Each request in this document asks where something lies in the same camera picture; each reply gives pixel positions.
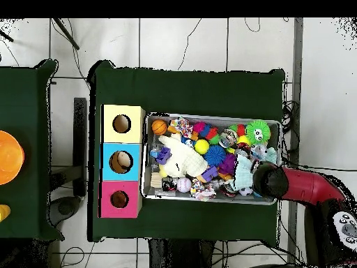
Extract dark green table cloth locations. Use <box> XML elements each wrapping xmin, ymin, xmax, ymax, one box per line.
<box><xmin>0</xmin><ymin>59</ymin><xmax>65</xmax><ymax>241</ymax></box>
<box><xmin>86</xmin><ymin>59</ymin><xmax>286</xmax><ymax>248</ymax></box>

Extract black upright panel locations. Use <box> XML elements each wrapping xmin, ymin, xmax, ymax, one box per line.
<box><xmin>73</xmin><ymin>97</ymin><xmax>88</xmax><ymax>198</ymax></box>

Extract orange toy basketball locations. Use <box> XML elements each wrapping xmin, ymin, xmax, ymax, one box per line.
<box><xmin>151</xmin><ymin>119</ymin><xmax>168</xmax><ymax>136</ymax></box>

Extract black cable with connector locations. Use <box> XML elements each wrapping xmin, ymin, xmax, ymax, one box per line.
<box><xmin>281</xmin><ymin>156</ymin><xmax>357</xmax><ymax>172</ymax></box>

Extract smooth yellow ball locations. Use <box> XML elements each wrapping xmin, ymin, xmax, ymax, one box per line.
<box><xmin>194</xmin><ymin>139</ymin><xmax>210</xmax><ymax>155</ymax></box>

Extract black cable bundle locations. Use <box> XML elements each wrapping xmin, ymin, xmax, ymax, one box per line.
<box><xmin>281</xmin><ymin>100</ymin><xmax>301</xmax><ymax>135</ymax></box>

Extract thin black floor cable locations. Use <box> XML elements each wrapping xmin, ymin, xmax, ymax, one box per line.
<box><xmin>177</xmin><ymin>17</ymin><xmax>202</xmax><ymax>72</ymax></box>

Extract grey floor cable cover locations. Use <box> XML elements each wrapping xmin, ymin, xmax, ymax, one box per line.
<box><xmin>287</xmin><ymin>17</ymin><xmax>304</xmax><ymax>263</ymax></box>

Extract black tripod leg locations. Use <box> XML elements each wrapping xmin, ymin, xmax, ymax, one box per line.
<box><xmin>0</xmin><ymin>29</ymin><xmax>14</xmax><ymax>43</ymax></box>
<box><xmin>52</xmin><ymin>17</ymin><xmax>80</xmax><ymax>51</ymax></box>

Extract shallow metal mesh bin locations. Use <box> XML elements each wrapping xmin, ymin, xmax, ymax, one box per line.
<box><xmin>140</xmin><ymin>112</ymin><xmax>282</xmax><ymax>206</ymax></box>

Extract wooden box with three holes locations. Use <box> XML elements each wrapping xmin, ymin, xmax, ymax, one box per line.
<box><xmin>98</xmin><ymin>104</ymin><xmax>146</xmax><ymax>219</ymax></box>

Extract mint green cloth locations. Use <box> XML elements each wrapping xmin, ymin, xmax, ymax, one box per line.
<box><xmin>230</xmin><ymin>147</ymin><xmax>278</xmax><ymax>192</ymax></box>

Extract orange bowl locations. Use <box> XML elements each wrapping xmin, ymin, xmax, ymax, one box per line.
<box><xmin>0</xmin><ymin>130</ymin><xmax>25</xmax><ymax>186</ymax></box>

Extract cream yellow cloth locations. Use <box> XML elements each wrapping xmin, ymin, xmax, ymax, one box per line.
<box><xmin>158</xmin><ymin>133</ymin><xmax>208</xmax><ymax>179</ymax></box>

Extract crushed black drink can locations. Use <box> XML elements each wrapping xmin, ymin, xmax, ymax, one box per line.
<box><xmin>161</xmin><ymin>177</ymin><xmax>177</xmax><ymax>192</ymax></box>

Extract plain blue spiky ball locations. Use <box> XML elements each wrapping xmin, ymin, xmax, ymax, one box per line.
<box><xmin>204</xmin><ymin>144</ymin><xmax>227</xmax><ymax>168</ymax></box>

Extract white toy baseball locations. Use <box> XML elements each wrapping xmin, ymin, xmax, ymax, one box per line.
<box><xmin>176</xmin><ymin>177</ymin><xmax>192</xmax><ymax>193</ymax></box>

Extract purple plastic toy block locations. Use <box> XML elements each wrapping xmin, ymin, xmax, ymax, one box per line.
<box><xmin>155</xmin><ymin>147</ymin><xmax>172</xmax><ymax>165</ymax></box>

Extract small yellow object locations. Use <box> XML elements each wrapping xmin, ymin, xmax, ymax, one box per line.
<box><xmin>0</xmin><ymin>204</ymin><xmax>11</xmax><ymax>223</ymax></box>

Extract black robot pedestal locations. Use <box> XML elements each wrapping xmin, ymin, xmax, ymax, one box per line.
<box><xmin>148</xmin><ymin>238</ymin><xmax>215</xmax><ymax>268</ymax></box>

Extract green spiky ball with eyes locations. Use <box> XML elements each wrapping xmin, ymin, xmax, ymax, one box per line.
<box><xmin>245</xmin><ymin>119</ymin><xmax>272</xmax><ymax>145</ymax></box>

